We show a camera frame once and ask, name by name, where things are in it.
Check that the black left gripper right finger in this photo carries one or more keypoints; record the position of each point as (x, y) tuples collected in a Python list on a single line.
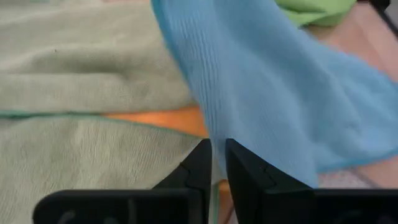
[(264, 199)]

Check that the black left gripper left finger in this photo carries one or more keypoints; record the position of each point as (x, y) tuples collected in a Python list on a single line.
[(186, 199)]

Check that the blue microfiber towel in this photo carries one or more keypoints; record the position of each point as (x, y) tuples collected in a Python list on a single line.
[(264, 93)]

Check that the sage green microfiber towel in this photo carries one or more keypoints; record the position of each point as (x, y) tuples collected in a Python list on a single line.
[(77, 77)]

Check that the orange microfiber towel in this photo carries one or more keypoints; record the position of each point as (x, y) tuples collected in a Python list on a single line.
[(168, 119)]

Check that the lime green microfiber towel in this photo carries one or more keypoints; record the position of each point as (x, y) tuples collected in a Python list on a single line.
[(314, 11)]

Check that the black metal table frame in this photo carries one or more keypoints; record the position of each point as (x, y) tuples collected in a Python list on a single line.
[(387, 15)]

